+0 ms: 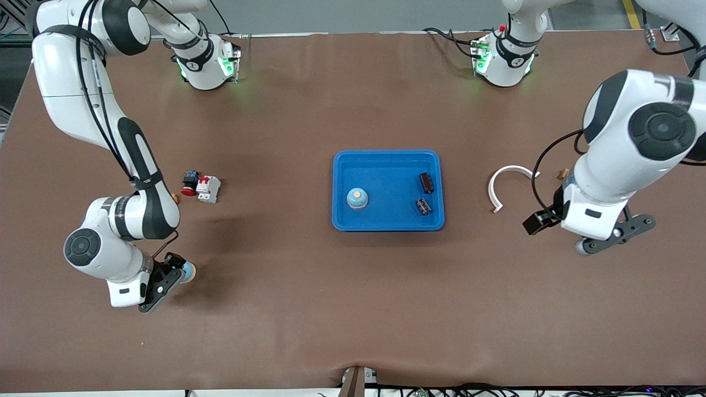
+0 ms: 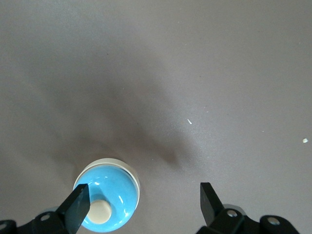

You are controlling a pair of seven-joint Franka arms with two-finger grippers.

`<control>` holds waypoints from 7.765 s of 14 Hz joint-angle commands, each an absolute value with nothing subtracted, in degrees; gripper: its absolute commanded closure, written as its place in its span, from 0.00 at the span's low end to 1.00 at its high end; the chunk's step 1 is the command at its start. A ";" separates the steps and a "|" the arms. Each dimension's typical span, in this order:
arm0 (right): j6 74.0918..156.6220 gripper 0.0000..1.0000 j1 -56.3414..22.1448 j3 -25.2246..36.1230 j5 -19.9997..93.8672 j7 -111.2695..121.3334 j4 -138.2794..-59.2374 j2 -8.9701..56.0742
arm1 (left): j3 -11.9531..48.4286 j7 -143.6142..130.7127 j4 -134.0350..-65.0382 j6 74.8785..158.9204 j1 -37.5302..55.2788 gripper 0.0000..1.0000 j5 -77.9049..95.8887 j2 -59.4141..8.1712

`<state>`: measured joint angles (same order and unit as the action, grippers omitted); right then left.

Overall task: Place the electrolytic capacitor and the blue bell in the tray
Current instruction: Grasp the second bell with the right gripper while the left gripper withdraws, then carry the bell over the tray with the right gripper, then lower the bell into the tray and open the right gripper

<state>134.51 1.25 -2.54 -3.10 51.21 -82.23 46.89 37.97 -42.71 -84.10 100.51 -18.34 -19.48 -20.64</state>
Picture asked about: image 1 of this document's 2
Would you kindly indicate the long dark electrolytic capacitor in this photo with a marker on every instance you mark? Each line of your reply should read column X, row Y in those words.
column 426, row 182

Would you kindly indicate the blue dome bell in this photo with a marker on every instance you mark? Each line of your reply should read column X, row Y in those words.
column 190, row 273
column 357, row 198

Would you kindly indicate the red mushroom emergency stop button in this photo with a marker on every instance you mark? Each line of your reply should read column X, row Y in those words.
column 190, row 181

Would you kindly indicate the white curved plastic clip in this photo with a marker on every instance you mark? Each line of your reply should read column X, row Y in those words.
column 510, row 168

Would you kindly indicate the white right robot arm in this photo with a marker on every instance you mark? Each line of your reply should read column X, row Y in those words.
column 60, row 77

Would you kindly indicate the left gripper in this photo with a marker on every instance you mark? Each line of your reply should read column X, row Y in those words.
column 556, row 210

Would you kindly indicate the short dark electrolytic capacitor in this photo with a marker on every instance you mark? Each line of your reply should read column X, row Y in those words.
column 423, row 207

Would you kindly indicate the white red circuit breaker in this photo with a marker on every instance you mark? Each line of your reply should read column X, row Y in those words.
column 208, row 189

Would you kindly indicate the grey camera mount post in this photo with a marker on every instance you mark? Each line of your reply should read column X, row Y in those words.
column 353, row 383

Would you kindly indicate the aluminium frame profile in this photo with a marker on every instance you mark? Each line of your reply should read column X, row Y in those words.
column 14, row 12

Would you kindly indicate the brown table mat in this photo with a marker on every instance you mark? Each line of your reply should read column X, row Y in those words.
column 353, row 303

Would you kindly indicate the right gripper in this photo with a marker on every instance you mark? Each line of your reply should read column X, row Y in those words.
column 172, row 261

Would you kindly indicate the blue plastic tray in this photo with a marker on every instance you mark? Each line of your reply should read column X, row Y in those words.
column 386, row 218

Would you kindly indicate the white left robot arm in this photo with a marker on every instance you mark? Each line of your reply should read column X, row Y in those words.
column 651, row 127

